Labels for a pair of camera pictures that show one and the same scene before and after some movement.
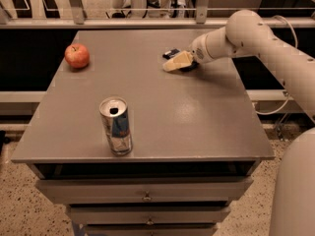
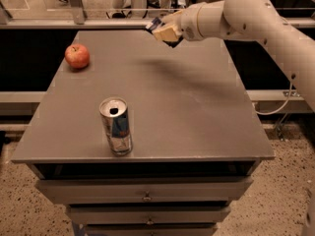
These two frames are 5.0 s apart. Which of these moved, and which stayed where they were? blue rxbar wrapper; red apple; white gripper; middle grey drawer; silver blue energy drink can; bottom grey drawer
Moved: white gripper; blue rxbar wrapper
Stayed: bottom grey drawer; silver blue energy drink can; middle grey drawer; red apple
